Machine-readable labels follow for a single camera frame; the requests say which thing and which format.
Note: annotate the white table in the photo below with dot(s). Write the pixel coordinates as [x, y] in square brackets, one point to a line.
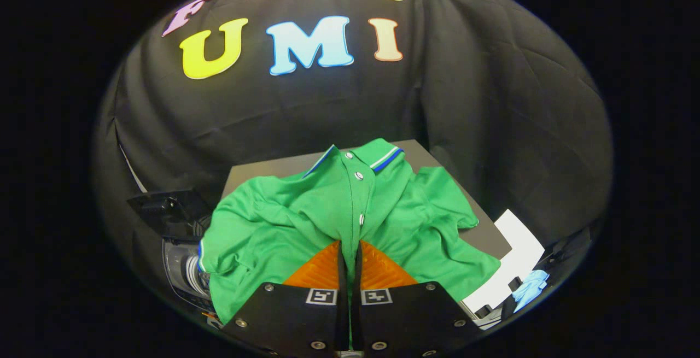
[519, 248]

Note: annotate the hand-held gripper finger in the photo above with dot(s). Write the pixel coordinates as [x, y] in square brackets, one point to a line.
[343, 303]
[356, 314]

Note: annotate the green polo shirt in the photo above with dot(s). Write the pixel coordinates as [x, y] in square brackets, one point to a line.
[273, 227]

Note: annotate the light blue cloth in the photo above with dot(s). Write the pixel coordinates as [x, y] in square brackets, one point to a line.
[533, 287]

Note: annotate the beige cabinet with dark top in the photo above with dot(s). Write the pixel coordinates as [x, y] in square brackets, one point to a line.
[262, 171]

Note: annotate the small black box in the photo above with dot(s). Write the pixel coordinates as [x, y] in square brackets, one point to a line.
[515, 283]

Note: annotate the dark transparent washing machine lid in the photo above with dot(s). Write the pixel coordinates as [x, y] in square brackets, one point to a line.
[164, 210]

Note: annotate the black backdrop cloth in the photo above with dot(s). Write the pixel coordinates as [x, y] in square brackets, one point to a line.
[492, 101]

